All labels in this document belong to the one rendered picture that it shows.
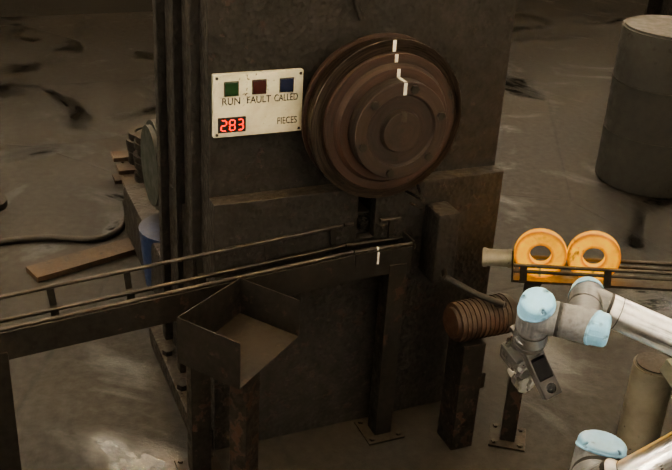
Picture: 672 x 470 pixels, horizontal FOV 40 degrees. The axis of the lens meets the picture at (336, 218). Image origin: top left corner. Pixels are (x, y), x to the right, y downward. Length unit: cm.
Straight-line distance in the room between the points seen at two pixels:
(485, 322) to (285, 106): 91
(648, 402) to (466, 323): 57
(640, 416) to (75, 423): 179
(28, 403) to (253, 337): 110
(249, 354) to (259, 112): 67
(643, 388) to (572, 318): 85
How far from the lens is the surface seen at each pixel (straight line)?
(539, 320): 199
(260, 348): 250
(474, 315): 290
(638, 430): 290
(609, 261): 289
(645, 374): 279
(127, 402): 334
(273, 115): 263
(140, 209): 411
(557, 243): 286
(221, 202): 266
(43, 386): 346
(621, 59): 528
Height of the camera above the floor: 198
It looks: 25 degrees down
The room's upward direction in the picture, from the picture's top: 3 degrees clockwise
